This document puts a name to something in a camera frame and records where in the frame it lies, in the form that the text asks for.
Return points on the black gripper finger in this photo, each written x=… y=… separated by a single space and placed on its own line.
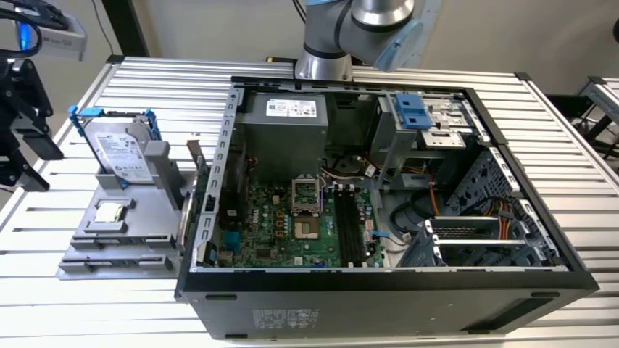
x=16 y=174
x=30 y=94

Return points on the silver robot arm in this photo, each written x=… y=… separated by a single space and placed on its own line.
x=328 y=32

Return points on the black RAM slot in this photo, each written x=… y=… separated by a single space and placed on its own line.
x=357 y=224
x=345 y=224
x=352 y=224
x=339 y=224

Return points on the blue disk carrier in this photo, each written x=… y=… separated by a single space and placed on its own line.
x=89 y=111

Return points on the silver hard disk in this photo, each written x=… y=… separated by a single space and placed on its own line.
x=116 y=148

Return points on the silver CPU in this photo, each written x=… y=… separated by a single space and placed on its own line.
x=109 y=212

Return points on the grey parts rack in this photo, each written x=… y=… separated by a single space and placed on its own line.
x=144 y=214

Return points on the graphics card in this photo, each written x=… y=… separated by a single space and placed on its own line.
x=201 y=166

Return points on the teal board connector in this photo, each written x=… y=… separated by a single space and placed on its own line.
x=232 y=241

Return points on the yellow black clamp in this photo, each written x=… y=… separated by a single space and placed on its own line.
x=277 y=59

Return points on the white board power connector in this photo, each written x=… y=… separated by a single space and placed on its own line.
x=275 y=199

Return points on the grey power supply unit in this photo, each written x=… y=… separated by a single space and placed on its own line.
x=283 y=145

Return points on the CPU socket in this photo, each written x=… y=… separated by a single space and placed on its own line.
x=307 y=227

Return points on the green motherboard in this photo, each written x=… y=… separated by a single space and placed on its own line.
x=309 y=250

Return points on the grey drive cage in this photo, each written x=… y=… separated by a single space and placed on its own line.
x=393 y=145

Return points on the black PC case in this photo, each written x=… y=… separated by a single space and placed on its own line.
x=337 y=311

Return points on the blue data plug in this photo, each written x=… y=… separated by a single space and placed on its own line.
x=379 y=233

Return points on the blue drive latch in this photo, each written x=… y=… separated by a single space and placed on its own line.
x=411 y=108

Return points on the silver drive unit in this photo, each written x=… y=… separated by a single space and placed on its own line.
x=441 y=140

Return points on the metal disk bay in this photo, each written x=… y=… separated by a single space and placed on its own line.
x=479 y=243

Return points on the metal slat table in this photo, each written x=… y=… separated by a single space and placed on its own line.
x=604 y=90

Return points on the black vertical post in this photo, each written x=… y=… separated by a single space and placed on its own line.
x=126 y=29

